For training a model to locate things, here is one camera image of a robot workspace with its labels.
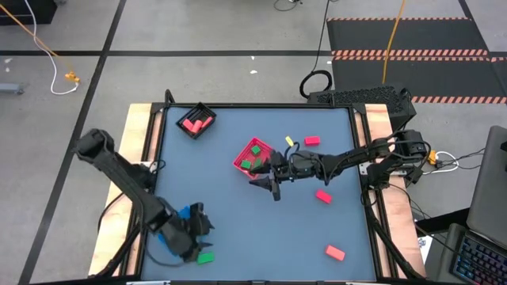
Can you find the grey laptop with RGB keyboard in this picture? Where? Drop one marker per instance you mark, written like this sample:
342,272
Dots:
489,190

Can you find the black plastic basket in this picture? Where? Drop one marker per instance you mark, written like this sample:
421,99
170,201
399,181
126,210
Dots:
206,111

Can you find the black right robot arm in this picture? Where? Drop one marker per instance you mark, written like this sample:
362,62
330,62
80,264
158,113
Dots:
348,158

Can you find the red plastic basket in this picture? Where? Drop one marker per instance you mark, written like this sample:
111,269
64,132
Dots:
243,154

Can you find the green rectangular block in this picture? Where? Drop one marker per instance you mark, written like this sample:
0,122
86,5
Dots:
206,258

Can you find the black orange-striped floor mat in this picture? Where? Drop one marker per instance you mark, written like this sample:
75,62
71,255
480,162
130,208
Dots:
396,35
416,77

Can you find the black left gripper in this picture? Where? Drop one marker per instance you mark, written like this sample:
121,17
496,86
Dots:
182,237

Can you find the grey power strip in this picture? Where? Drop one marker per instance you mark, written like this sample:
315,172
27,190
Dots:
10,88

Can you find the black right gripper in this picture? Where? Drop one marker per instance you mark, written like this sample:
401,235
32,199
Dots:
289,170

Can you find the blue plastic basket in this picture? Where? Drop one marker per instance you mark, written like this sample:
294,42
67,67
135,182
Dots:
184,213

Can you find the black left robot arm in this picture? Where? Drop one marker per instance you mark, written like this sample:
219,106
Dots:
119,178

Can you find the white printed label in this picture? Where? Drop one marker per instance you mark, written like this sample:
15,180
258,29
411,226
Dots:
424,245

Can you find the black floor box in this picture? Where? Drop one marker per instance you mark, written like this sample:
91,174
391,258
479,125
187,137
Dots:
24,10

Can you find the black metal table frame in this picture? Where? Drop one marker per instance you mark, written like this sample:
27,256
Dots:
257,105

